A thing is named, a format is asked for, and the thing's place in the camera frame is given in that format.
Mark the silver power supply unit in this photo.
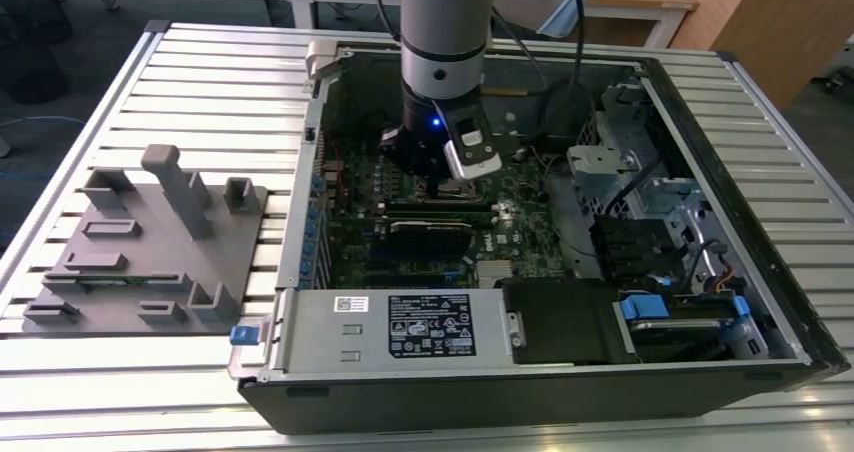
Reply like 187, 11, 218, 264
262, 287, 521, 373

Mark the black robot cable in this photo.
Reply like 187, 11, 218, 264
492, 6, 550, 98
376, 0, 405, 43
530, 0, 590, 146

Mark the black plastic drive bracket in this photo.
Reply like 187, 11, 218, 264
590, 215, 677, 282

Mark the green motherboard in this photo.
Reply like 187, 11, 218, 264
312, 136, 584, 291

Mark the hard disk in blue carrier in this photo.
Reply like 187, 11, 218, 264
614, 294, 728, 364

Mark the CPU socket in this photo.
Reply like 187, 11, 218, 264
412, 171, 484, 205

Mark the black power cable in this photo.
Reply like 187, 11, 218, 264
604, 155, 664, 216

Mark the metal disk bay cage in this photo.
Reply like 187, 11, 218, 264
565, 82, 716, 233

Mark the wooden cabinet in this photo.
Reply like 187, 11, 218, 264
670, 0, 854, 111

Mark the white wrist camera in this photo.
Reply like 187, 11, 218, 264
444, 116, 505, 181

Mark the blue power supply latch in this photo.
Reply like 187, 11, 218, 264
227, 324, 262, 347

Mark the green RAM stick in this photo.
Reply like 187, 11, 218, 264
77, 274, 179, 288

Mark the blue floor cable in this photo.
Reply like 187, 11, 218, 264
0, 114, 87, 181

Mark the black PC case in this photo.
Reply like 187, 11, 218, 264
226, 39, 853, 436

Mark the silver chipset heatsink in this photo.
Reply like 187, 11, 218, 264
477, 258, 521, 280

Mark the black office chair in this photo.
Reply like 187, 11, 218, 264
0, 1, 75, 106

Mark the grey parts rack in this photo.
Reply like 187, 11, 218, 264
21, 144, 271, 334

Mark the black graphics card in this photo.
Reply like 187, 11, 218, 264
388, 218, 478, 267

